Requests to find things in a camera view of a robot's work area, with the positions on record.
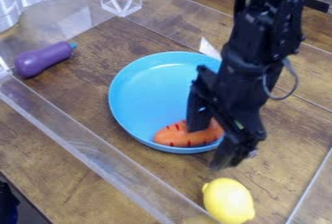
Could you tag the blue plastic plate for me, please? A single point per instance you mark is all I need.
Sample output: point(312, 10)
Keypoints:
point(147, 96)

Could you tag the purple toy eggplant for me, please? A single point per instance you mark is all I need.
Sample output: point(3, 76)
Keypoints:
point(32, 62)

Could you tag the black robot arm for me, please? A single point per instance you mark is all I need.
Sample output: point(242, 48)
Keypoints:
point(267, 31)

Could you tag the clear acrylic enclosure wall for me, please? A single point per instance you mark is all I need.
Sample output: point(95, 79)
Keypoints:
point(67, 155)

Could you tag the yellow toy lemon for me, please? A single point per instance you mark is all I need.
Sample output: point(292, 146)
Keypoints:
point(228, 201)

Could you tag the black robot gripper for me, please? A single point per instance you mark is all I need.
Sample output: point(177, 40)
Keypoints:
point(230, 95)

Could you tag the orange toy carrot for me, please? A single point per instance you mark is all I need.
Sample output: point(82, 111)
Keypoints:
point(175, 135)

